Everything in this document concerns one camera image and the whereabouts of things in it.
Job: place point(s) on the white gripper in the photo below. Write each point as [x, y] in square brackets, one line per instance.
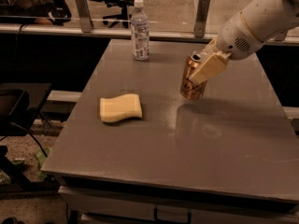
[234, 38]

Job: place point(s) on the orange La Croix can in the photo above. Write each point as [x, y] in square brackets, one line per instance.
[188, 89]

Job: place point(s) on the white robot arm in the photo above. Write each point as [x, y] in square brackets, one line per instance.
[268, 18]

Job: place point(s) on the yellow sponge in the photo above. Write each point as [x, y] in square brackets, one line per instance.
[119, 108]

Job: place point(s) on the clear plastic water bottle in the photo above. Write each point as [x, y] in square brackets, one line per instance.
[140, 32]

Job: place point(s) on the green crumpled wrapper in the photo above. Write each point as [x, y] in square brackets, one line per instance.
[41, 156]

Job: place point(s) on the right metal railing post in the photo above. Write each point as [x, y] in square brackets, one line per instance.
[201, 18]

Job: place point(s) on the metal railing post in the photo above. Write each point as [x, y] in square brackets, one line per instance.
[86, 23]
[201, 18]

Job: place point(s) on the left metal railing post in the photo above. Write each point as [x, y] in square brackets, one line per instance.
[86, 23]

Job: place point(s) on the black drawer handle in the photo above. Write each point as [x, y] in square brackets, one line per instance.
[171, 216]

